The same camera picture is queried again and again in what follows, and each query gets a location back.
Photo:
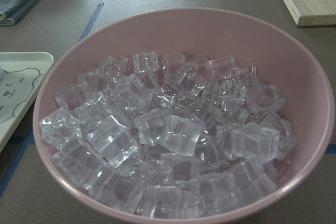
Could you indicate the pink bowl of ice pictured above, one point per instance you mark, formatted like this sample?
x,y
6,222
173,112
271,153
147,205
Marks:
x,y
184,116

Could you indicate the cream serving tray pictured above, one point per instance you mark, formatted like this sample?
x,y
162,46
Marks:
x,y
22,74

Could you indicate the dark folded cloth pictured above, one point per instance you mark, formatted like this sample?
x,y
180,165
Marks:
x,y
13,10

